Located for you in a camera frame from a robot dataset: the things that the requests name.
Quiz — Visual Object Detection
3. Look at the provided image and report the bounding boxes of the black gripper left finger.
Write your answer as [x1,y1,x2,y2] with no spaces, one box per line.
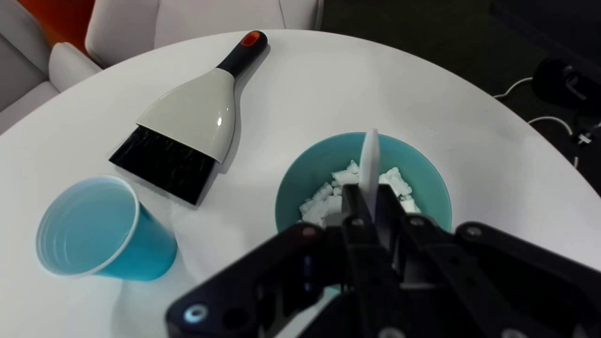
[341,185,375,264]

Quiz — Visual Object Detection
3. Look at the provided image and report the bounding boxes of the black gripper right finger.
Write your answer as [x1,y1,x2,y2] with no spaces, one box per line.
[375,187,407,252]

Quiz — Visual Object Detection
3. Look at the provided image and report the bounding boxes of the clear plastic spoon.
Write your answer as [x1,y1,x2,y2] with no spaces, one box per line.
[358,130,379,217]

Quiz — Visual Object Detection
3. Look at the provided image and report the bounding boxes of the teal green bowl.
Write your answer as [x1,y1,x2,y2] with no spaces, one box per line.
[274,134,452,232]

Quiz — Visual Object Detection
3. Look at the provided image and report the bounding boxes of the light blue plastic cup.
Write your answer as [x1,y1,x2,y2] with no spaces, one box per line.
[35,177,178,282]

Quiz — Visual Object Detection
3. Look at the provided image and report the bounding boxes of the white foam pieces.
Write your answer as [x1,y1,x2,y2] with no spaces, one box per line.
[298,162,420,226]

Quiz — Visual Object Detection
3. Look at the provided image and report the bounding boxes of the white brush with black bristles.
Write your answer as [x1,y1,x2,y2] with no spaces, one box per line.
[108,31,268,205]

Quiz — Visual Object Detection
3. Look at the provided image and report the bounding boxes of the grey chair behind table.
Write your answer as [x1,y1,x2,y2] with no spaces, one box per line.
[84,0,324,67]

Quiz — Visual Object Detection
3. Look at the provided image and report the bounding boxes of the grey chair at right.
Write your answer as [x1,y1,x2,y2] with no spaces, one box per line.
[0,0,99,134]

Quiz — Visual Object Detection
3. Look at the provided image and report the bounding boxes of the white cable on floor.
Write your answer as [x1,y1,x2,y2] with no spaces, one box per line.
[493,74,601,172]

